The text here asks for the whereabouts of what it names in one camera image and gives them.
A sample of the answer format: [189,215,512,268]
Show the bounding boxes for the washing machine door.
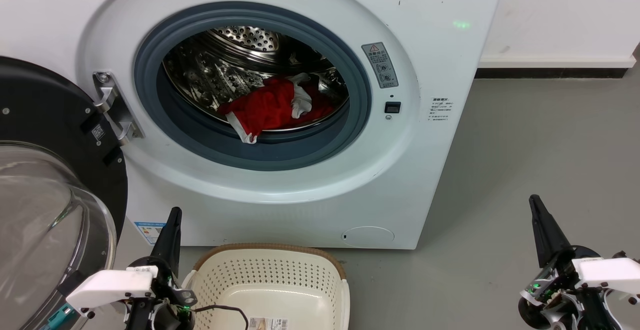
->
[0,56,129,330]

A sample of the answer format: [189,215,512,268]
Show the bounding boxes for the stainless steel washing machine drum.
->
[162,26,349,132]

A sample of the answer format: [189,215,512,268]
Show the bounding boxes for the white front-load washing machine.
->
[0,0,508,250]

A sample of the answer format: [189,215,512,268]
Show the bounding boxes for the blue energy label sticker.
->
[134,221,167,246]

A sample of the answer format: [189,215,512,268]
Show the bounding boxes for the small text sticker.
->
[429,96,453,122]

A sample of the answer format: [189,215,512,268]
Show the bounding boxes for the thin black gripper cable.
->
[192,305,250,330]

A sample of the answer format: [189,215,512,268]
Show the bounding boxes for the cream perforated laundry basket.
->
[181,243,351,330]

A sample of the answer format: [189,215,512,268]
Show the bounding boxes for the red and white garment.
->
[218,73,335,144]

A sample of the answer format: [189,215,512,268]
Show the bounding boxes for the black wall baseboard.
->
[475,67,627,79]

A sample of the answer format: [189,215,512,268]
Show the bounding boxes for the silver metal door hinge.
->
[93,71,145,146]

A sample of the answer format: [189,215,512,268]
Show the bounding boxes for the grey rubber door gasket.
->
[134,1,373,172]

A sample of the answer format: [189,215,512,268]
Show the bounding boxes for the grey warning sticker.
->
[361,42,399,89]

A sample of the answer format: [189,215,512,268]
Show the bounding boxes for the round white filter cover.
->
[341,226,395,249]

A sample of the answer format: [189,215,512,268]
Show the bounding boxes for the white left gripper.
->
[66,207,198,330]

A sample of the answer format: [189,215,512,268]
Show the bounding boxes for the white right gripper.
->
[517,195,640,330]

